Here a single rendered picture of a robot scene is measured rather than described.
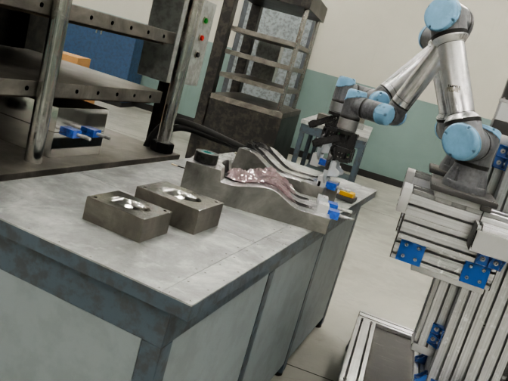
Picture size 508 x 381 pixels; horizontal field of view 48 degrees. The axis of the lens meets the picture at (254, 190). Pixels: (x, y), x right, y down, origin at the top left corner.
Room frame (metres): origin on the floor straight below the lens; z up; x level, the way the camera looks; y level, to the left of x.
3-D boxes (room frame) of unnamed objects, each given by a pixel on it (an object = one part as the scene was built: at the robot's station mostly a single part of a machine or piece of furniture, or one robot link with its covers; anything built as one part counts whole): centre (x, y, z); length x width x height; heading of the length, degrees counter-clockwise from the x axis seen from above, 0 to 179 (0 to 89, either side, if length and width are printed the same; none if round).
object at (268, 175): (1.96, -0.02, 0.90); 0.26 x 0.18 x 0.08; 88
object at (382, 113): (2.13, -0.36, 1.21); 0.11 x 0.11 x 0.08; 53
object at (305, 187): (2.32, -0.06, 0.87); 0.50 x 0.26 x 0.14; 71
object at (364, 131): (6.81, -0.78, 0.46); 1.90 x 0.70 x 0.92; 170
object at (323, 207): (1.90, -0.29, 0.86); 0.13 x 0.05 x 0.05; 88
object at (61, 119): (2.07, 0.88, 0.87); 0.50 x 0.27 x 0.17; 71
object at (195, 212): (1.55, 0.19, 0.84); 0.20 x 0.15 x 0.07; 71
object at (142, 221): (1.38, 0.29, 0.83); 0.17 x 0.13 x 0.06; 71
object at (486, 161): (2.01, -0.70, 1.20); 0.13 x 0.12 x 0.14; 143
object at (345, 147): (2.18, -0.28, 1.05); 0.09 x 0.08 x 0.12; 71
